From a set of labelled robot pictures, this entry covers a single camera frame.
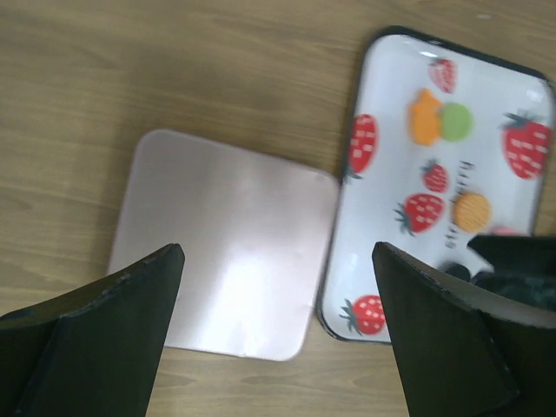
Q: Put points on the rose gold tin lid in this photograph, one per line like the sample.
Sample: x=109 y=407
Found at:
x=254 y=229

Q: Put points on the green sandwich cookie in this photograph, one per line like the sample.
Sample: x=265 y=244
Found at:
x=456 y=122

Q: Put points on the pink sandwich cookie right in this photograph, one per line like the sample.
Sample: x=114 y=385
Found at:
x=505 y=231

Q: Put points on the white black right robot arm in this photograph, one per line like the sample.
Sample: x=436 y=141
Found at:
x=523 y=268

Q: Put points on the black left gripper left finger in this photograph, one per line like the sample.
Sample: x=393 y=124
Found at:
x=93 y=351

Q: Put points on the white strawberry print tray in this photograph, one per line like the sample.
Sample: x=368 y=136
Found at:
x=393 y=190

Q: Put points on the orange cookie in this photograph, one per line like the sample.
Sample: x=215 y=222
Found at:
x=424 y=119

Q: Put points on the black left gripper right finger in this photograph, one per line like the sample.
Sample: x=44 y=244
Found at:
x=460 y=349

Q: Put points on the black sandwich cookie right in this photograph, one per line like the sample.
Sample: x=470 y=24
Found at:
x=459 y=271

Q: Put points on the orange dotted biscuit upper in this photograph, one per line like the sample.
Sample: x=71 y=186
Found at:
x=472 y=212

